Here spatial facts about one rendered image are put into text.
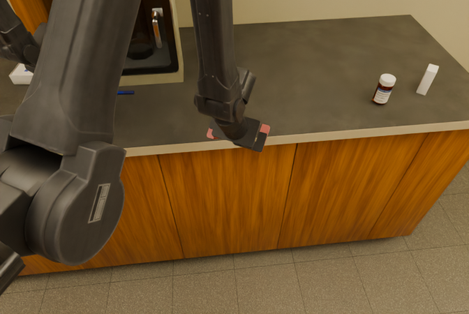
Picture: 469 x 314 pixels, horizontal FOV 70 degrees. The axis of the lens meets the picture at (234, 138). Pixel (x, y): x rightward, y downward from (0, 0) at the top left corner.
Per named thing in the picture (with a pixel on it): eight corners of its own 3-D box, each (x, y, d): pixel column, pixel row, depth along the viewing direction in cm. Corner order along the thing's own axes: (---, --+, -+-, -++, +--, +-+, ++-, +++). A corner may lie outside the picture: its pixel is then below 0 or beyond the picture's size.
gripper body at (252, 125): (221, 111, 81) (213, 100, 74) (262, 123, 78) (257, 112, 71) (212, 137, 79) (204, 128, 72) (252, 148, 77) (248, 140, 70)
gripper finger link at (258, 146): (246, 127, 87) (240, 115, 78) (273, 134, 85) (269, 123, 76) (238, 151, 86) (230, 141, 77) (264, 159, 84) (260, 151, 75)
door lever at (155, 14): (164, 39, 106) (155, 40, 106) (159, 10, 99) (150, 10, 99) (163, 48, 102) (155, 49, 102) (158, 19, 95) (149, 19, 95)
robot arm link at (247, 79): (191, 102, 62) (234, 114, 59) (212, 47, 64) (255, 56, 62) (208, 122, 73) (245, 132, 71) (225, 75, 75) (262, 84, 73)
